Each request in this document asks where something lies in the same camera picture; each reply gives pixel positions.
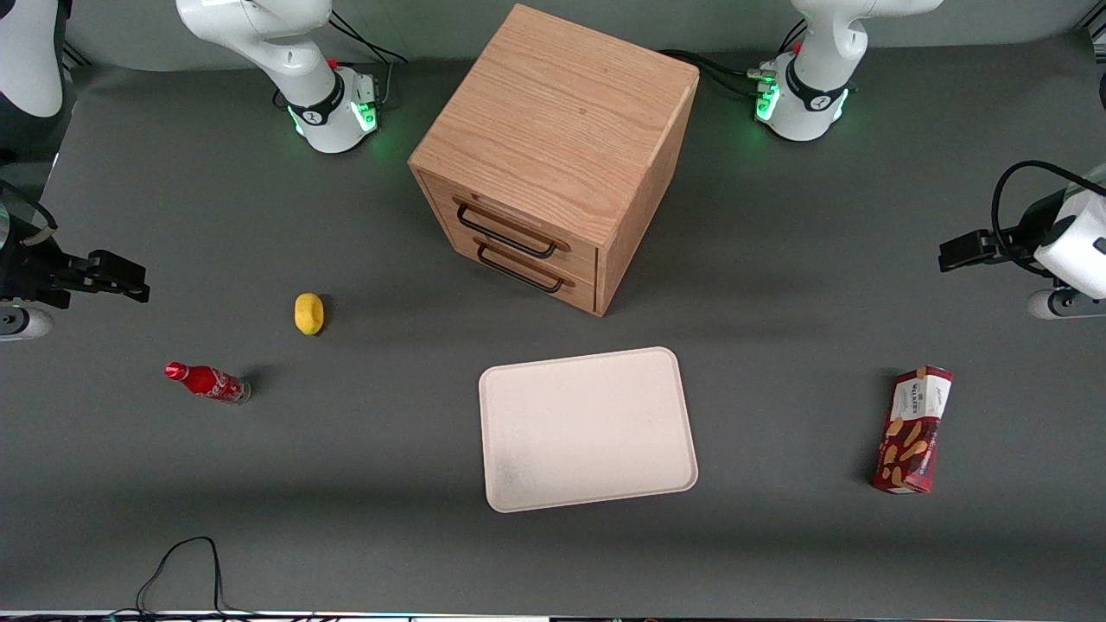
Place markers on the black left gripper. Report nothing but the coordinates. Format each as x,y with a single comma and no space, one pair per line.
1013,244

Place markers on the wooden drawer front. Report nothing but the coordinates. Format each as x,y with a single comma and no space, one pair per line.
579,255
581,292

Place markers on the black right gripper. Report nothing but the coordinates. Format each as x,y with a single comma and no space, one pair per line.
34,269

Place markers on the oak wooden drawer cabinet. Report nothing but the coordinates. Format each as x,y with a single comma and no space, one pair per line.
553,112

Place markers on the red cola bottle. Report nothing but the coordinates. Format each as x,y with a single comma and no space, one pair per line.
207,381

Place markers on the cream plastic tray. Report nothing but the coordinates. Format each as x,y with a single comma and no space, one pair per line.
587,432

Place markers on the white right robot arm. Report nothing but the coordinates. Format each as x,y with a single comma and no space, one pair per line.
294,60

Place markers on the dark grey table mat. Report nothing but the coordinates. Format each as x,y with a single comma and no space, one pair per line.
346,484

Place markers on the yellow lemon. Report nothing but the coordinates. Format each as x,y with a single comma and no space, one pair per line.
308,313

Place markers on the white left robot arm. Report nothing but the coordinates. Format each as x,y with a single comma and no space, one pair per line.
816,73

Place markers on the red cookie box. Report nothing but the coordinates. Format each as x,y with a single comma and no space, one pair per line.
912,432

